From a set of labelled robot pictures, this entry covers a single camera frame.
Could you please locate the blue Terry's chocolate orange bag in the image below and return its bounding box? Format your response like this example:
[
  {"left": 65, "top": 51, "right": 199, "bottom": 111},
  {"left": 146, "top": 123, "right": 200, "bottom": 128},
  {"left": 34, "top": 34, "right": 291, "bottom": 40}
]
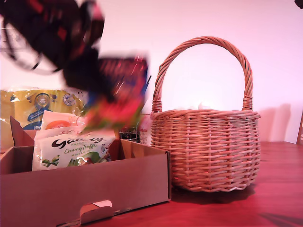
[{"left": 82, "top": 55, "right": 150, "bottom": 133}]

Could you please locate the red Maltesers mini bunnies bag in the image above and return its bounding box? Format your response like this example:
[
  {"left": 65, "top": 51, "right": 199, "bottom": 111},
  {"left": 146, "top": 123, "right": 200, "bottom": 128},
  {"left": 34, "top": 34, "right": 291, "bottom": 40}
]
[{"left": 41, "top": 110, "right": 89, "bottom": 138}]

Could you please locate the white Galaxy truffle egg bag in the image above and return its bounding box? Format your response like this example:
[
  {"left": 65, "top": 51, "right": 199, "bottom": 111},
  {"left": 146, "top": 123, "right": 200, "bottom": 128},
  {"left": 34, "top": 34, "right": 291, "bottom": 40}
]
[{"left": 32, "top": 129, "right": 117, "bottom": 172}]

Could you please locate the brown cardboard box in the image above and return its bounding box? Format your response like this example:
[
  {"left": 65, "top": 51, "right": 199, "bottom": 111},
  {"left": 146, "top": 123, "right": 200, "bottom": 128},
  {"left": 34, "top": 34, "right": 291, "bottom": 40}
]
[{"left": 0, "top": 115, "right": 172, "bottom": 227}]

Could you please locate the yellow paper towel pack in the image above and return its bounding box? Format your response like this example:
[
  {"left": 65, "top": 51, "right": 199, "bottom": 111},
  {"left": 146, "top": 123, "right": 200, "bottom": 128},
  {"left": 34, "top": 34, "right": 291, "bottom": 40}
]
[{"left": 0, "top": 86, "right": 87, "bottom": 149}]

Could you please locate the white canister with red label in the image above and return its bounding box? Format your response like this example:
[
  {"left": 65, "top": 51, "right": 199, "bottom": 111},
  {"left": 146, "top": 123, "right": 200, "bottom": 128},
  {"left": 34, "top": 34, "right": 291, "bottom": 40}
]
[{"left": 139, "top": 113, "right": 152, "bottom": 147}]

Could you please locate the wooden board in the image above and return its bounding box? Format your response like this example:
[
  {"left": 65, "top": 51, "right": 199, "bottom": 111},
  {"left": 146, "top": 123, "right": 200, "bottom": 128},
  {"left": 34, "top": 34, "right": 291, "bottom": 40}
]
[{"left": 296, "top": 111, "right": 303, "bottom": 145}]

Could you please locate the thin black cable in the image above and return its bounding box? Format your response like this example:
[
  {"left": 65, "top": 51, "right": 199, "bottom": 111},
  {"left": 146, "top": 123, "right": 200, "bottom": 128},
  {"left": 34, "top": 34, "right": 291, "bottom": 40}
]
[{"left": 2, "top": 17, "right": 61, "bottom": 74}]

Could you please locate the woven wicker basket with handle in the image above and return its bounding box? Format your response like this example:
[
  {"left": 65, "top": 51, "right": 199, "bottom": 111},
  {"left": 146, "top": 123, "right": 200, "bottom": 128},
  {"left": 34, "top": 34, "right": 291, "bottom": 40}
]
[{"left": 150, "top": 36, "right": 262, "bottom": 193}]

